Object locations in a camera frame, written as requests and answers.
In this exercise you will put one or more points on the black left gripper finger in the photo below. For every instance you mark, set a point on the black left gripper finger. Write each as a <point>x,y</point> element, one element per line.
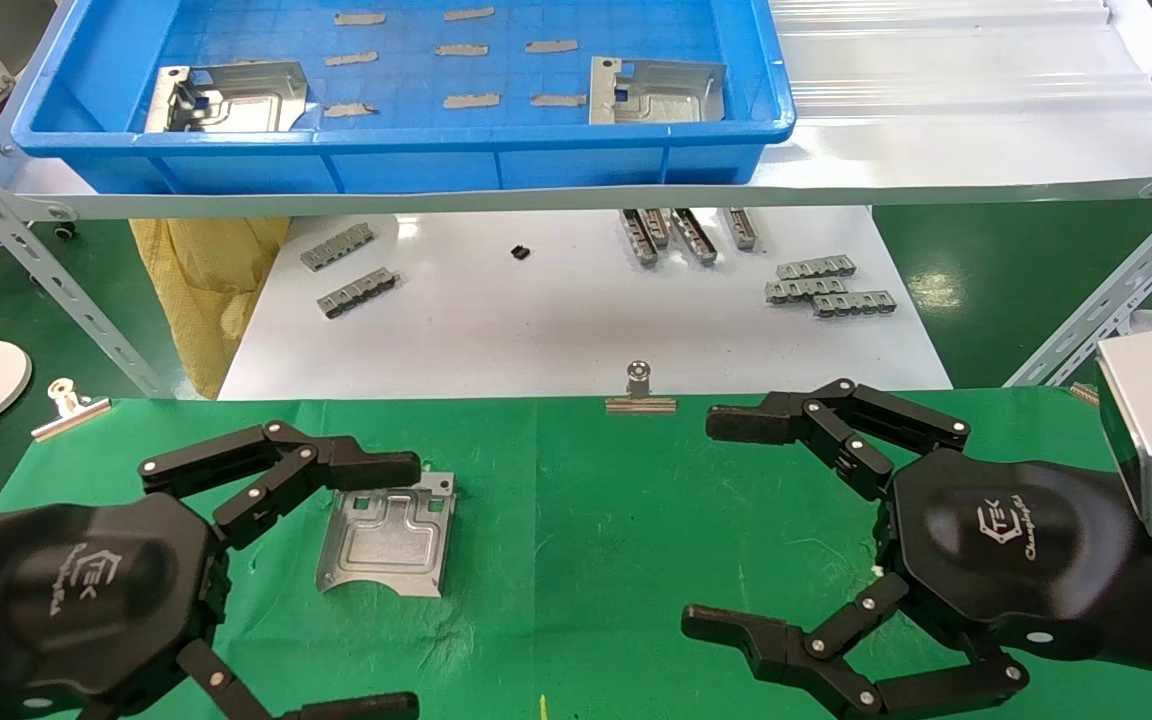
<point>356,465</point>
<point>356,708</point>

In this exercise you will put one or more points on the green table cloth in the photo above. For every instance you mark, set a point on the green table cloth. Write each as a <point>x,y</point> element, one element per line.
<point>586,560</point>

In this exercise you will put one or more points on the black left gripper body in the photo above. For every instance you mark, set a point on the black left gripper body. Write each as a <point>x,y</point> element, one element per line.
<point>86,590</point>

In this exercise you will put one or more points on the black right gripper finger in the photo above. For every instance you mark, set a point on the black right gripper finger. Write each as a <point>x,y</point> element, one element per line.
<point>836,420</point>
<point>806,655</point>

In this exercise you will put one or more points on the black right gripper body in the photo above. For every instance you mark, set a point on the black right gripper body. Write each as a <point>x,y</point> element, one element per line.
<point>1006,540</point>

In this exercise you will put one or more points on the blue plastic tray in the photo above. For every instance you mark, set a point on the blue plastic tray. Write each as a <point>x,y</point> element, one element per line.
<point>406,160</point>

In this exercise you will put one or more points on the yellow fabric bag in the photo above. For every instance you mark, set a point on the yellow fabric bag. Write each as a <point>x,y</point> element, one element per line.
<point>211,290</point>

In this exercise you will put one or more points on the white metal shelf rack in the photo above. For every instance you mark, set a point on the white metal shelf rack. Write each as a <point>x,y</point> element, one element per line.
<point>886,165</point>

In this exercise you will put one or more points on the stamped sheet metal part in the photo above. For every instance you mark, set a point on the stamped sheet metal part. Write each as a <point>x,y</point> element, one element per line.
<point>656,95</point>
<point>236,100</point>
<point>391,545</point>

